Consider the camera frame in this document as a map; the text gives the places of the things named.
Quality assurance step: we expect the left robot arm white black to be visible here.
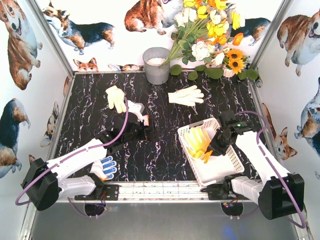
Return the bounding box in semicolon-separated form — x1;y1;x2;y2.
21;112;157;211

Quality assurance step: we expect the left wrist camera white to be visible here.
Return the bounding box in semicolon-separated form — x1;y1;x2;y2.
127;100;145;122

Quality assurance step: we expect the cream glove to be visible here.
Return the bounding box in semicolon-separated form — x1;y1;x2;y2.
105;85;127;114
168;85;204;107

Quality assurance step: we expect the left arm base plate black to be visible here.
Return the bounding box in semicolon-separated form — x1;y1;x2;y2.
74;184;120;201

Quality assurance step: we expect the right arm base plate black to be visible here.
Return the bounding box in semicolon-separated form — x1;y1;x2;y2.
201;183;248;200

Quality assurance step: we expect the yellow dotted white glove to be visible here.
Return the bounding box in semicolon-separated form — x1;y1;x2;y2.
184;126;212;164

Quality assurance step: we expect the cream glove back right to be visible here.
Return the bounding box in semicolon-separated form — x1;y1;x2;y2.
168;85;204;107

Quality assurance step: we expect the grey metal bucket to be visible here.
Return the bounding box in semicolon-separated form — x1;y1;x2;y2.
142;47;170;85

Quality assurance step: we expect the artificial flower bouquet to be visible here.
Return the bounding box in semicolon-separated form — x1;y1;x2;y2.
163;0;246;65

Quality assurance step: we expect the cream glove back left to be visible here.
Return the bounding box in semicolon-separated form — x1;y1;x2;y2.
105;85;127;114

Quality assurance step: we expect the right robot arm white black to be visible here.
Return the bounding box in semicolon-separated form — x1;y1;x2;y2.
204;110;305;222

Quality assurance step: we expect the white perforated storage basket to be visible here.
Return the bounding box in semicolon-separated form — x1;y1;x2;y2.
177;118;245;187

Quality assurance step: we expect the sunflower pot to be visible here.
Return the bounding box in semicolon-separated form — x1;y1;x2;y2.
222;48;250;78

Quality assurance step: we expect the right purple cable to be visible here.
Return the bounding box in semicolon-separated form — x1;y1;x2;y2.
234;110;307;230

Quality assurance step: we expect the blue dotted glove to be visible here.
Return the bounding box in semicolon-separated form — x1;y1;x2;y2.
142;114;150;126
89;156;118;182

